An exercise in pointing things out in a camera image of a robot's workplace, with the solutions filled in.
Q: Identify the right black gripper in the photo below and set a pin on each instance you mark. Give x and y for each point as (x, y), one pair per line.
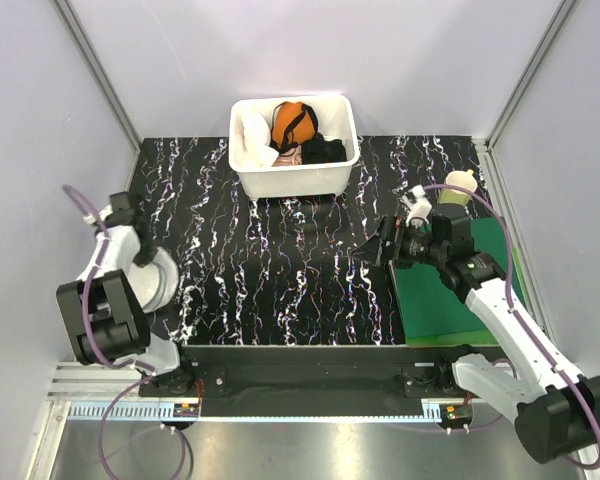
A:
(375, 252)

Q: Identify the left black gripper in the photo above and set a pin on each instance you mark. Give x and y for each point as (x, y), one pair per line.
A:
(148, 255)

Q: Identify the white bra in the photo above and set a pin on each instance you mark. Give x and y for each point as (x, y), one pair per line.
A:
(256, 139)

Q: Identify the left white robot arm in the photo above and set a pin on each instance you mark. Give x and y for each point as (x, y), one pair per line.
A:
(105, 310)

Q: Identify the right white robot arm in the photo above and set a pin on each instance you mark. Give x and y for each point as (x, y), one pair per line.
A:
(553, 407)

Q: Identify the orange black bra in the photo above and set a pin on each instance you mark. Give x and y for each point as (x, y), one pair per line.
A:
(293, 124)

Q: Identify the black marbled mat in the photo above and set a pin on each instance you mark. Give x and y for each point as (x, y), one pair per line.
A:
(281, 271)

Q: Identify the black garment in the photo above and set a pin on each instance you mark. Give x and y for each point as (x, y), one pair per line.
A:
(321, 150)

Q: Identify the yellow-green cup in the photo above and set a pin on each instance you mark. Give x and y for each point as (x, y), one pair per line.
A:
(463, 184)

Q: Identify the pink garment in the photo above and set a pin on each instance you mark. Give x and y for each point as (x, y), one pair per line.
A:
(293, 159)

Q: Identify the white plastic bin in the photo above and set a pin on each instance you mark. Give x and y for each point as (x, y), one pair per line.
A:
(336, 120)

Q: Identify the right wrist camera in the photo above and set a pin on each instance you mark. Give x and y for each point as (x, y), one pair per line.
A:
(418, 206)

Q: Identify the white cable duct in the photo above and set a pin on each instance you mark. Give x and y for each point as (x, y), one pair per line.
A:
(172, 412)

